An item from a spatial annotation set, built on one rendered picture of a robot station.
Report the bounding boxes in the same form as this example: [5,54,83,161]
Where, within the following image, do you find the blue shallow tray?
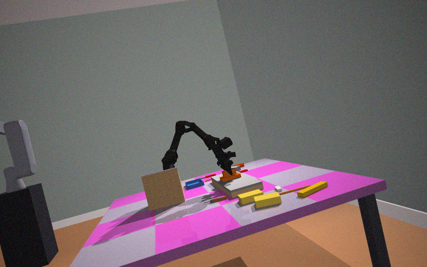
[185,178,204,189]

